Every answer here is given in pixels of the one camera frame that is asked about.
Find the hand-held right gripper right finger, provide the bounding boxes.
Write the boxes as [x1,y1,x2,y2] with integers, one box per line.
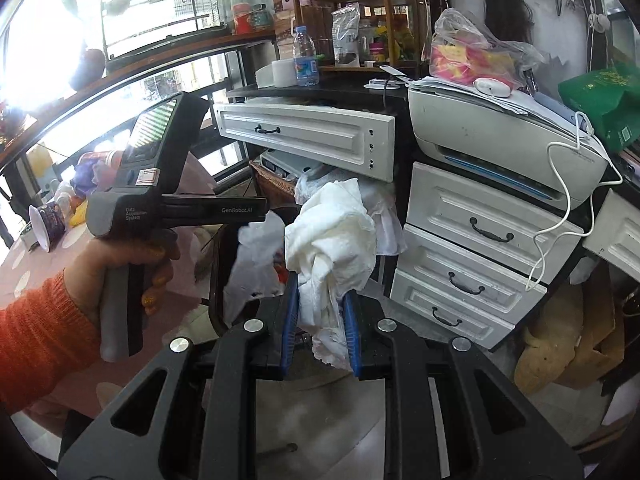
[342,290,586,480]

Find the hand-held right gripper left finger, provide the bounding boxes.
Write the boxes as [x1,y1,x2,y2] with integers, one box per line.
[57,272,301,480]

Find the white plastic bag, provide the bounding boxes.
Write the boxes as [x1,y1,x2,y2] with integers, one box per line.
[222,212,289,328]

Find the white cloth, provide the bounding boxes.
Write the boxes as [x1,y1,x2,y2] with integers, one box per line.
[285,177,378,372]

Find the person's left forearm orange sleeve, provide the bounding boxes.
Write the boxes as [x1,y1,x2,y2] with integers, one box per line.
[0,267,103,411]

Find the person's left hand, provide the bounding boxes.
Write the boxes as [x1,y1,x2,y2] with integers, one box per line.
[64,237,175,333]

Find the purple cup white rim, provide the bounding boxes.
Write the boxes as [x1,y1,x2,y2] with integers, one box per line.
[27,201,68,253]

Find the wicker basket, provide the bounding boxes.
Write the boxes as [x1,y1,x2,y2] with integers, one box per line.
[249,160,302,209]

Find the white tissue roll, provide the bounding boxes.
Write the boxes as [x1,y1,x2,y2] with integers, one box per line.
[271,59,297,86]

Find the pink polka-dot tablecloth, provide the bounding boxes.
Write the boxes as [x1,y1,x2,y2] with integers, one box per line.
[0,157,231,423]

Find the red tin can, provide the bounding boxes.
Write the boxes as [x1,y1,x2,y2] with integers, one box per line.
[231,2,254,36]

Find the teal tin can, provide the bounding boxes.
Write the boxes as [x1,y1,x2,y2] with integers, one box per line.
[250,4,275,31]

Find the plastic water bottle blue label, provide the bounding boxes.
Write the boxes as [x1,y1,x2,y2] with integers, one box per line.
[292,25,321,87]

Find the brown paper bags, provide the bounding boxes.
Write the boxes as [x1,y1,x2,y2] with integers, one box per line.
[514,280,627,397]

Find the printed clear snack bag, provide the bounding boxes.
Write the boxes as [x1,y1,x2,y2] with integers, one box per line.
[331,2,362,67]

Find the white printer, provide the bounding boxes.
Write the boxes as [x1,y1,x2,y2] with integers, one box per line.
[407,77,624,211]

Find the small white oval device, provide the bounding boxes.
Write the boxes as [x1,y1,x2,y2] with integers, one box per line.
[474,77,512,96]

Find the clear bag with pink packets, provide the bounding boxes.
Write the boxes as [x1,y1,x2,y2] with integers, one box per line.
[430,7,544,88]

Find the green shopping bag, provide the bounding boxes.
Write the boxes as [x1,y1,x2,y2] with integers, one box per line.
[557,57,640,148]

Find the dark hanging wig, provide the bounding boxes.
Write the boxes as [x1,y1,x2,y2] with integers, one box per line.
[482,0,534,47]

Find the brown carton white handle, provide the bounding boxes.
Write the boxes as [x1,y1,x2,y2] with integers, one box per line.
[276,12,301,61]

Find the white cable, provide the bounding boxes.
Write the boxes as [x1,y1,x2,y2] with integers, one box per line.
[525,111,624,292]

